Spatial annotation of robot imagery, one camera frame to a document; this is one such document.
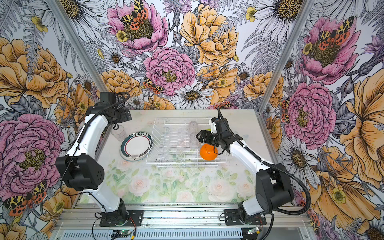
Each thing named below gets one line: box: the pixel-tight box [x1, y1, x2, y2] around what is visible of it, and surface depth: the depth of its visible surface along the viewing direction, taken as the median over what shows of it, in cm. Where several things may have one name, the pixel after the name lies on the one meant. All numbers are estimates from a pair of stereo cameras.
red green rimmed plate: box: [119, 132, 154, 162], surface depth 100 cm
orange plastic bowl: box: [200, 143, 218, 161], surface depth 95 cm
